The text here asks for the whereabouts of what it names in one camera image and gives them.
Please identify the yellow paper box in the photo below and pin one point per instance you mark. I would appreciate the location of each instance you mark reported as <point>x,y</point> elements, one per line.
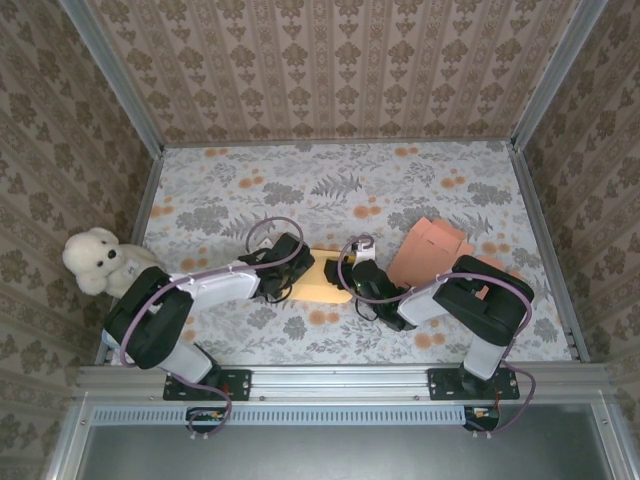
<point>320,287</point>

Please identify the pink paper box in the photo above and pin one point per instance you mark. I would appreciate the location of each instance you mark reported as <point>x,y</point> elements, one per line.
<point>430,245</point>

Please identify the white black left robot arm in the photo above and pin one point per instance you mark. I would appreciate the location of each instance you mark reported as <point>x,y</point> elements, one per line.
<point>220,287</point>

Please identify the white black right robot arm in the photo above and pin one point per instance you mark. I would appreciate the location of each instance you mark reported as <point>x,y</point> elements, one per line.
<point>485,300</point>

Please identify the floral patterned table cover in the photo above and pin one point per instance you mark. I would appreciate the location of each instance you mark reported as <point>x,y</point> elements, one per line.
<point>350,345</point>

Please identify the grey metal sheet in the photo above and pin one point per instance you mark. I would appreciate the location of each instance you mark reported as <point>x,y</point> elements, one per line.
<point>350,455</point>

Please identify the small black circuit board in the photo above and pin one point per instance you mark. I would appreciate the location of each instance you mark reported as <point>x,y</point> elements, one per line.
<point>205,419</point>
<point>482,417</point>

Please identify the white teddy bear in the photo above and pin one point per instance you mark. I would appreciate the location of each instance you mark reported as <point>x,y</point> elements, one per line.
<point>95,255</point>

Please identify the aluminium mounting rail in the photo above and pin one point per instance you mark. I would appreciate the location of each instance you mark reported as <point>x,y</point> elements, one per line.
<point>340,382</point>

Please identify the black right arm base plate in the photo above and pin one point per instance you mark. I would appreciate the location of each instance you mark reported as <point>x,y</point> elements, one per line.
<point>442,385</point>

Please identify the thin aluminium back rail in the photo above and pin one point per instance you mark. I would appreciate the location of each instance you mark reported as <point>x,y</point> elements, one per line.
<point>340,143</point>

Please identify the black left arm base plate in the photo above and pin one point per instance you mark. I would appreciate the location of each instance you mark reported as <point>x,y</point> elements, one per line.
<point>235,385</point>

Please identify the aluminium table side rail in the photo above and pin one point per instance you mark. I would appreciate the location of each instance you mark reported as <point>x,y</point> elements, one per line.
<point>537,225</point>
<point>147,197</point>

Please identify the aluminium corner post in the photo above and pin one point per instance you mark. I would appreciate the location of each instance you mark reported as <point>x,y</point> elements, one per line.
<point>115,85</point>
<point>555,75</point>

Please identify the aluminium frame bar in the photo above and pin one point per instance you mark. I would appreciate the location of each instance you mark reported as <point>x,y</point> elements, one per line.
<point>617,445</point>
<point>65,445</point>

